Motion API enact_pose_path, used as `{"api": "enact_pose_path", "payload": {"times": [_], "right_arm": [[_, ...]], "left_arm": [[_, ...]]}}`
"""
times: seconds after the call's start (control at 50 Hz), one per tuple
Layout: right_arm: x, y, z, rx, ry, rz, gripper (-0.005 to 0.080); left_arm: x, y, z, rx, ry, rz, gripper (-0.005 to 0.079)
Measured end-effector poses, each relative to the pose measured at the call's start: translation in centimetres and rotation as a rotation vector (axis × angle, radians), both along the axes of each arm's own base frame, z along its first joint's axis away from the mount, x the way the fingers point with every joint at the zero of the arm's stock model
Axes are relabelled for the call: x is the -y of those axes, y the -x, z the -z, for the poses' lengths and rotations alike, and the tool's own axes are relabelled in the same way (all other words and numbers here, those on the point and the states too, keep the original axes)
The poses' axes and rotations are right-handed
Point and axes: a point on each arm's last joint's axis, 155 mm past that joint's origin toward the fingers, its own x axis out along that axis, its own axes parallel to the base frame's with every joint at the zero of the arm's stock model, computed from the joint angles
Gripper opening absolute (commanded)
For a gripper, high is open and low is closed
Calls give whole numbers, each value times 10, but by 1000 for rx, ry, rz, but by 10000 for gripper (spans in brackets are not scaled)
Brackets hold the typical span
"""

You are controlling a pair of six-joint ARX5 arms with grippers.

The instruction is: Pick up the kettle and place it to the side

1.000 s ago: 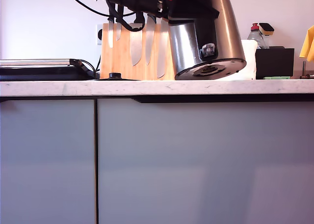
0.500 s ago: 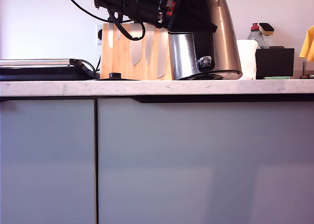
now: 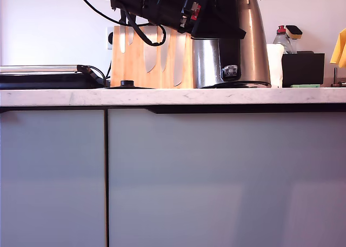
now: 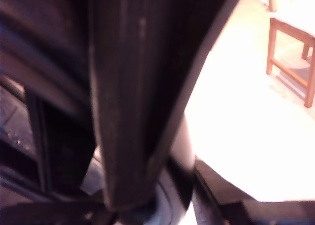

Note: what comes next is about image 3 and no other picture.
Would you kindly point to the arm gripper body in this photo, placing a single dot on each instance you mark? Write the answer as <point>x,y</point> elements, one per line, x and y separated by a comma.
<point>167,6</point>

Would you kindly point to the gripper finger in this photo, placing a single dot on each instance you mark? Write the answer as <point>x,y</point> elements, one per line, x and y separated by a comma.
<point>208,32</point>

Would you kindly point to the black round kettle base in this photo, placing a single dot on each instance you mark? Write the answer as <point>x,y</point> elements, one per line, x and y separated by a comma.
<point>127,85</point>

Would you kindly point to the clear bottle red cap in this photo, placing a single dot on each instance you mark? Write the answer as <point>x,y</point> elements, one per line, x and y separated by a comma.
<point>282,41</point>

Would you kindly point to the black and yellow dish sponge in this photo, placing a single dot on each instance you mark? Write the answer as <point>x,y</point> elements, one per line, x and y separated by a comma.
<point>294,30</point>

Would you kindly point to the wooden knife block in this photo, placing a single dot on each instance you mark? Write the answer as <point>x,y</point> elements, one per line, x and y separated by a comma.
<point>135,68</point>

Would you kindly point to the black sink caddy box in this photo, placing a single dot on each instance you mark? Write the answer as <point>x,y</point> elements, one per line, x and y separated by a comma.
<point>302,68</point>

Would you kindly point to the green sponge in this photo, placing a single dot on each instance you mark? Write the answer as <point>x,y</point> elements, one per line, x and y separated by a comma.
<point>305,86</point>

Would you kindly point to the yellow cloth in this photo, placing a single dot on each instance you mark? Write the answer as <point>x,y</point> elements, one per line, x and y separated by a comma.
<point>340,49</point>

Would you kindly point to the black tabletop grill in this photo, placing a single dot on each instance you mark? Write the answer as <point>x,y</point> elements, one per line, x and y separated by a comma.
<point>40,78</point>

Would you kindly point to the wide grey cabinet door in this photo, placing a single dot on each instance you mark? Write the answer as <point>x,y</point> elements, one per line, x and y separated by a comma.
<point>227,182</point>

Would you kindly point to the narrow grey cabinet door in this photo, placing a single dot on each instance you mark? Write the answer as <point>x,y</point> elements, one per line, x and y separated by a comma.
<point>54,176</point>

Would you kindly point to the white wall socket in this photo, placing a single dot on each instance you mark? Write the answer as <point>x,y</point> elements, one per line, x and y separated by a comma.
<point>110,39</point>

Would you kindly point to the metal post stand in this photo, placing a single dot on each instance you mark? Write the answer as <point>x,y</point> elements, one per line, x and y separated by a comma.
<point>335,74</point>

